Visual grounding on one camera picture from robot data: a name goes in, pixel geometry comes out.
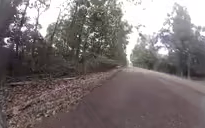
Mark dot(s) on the dense wood of trees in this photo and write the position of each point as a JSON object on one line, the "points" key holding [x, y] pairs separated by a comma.
{"points": [[83, 33]]}

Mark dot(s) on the grey-brown asphalt road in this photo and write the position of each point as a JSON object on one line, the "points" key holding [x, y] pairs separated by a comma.
{"points": [[136, 100]]}

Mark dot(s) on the row of trees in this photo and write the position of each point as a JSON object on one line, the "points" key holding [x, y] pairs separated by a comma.
{"points": [[183, 43]]}

